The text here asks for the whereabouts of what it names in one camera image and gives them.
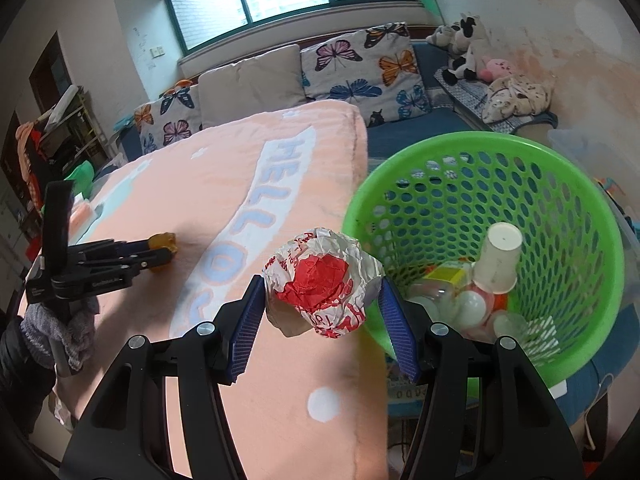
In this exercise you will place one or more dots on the white paper cup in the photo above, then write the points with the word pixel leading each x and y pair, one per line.
pixel 497 260

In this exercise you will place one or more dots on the green plastic basket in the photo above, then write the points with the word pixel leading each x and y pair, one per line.
pixel 565 200

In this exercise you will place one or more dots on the small butterfly print pillow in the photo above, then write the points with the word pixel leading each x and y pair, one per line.
pixel 170 120

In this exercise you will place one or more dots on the orange snack bag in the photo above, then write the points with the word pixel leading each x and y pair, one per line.
pixel 500 301

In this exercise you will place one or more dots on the red white wrapper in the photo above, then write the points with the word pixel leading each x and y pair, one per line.
pixel 320 280

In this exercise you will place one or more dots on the beige pillow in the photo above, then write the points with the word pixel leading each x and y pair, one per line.
pixel 250 90

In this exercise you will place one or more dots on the green plastic bag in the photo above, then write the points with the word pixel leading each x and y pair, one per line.
pixel 80 177

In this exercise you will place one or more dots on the large butterfly print pillow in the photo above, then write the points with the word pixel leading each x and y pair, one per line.
pixel 360 70

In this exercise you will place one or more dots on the grey white plush toy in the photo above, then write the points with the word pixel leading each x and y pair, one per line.
pixel 442 37

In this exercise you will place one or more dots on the orange hanging cloth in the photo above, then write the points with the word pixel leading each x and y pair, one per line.
pixel 27 160

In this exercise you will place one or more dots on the amber plastic piece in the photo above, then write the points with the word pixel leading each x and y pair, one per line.
pixel 164 245

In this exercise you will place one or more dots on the metal storage rack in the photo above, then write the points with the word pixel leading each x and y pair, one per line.
pixel 75 120

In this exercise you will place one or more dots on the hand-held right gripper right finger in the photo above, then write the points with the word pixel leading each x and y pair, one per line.
pixel 400 330

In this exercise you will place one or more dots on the pink plush toy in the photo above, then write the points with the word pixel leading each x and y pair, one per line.
pixel 492 69

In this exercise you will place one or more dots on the black white cow plush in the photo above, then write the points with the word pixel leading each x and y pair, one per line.
pixel 467 47

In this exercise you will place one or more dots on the yellow green small box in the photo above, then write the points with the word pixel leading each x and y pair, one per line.
pixel 447 275

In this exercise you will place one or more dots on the person's left hand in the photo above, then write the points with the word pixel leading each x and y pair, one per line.
pixel 65 330

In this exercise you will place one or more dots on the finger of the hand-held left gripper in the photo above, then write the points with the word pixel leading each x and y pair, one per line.
pixel 145 260
pixel 110 248

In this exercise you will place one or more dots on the spotted cream cloth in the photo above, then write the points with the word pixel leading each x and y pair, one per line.
pixel 520 97

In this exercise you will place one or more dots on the pink printed blanket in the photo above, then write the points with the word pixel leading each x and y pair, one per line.
pixel 280 160

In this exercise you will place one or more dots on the white wall switch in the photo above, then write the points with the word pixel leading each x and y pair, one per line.
pixel 157 52

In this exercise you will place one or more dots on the small white plastic cup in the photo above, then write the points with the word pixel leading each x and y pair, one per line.
pixel 472 307

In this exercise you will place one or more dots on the person's left forearm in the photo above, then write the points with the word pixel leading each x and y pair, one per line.
pixel 25 375

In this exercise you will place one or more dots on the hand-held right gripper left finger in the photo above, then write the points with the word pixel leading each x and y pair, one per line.
pixel 245 330

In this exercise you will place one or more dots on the blue checkered cloth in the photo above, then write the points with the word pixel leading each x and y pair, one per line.
pixel 470 95

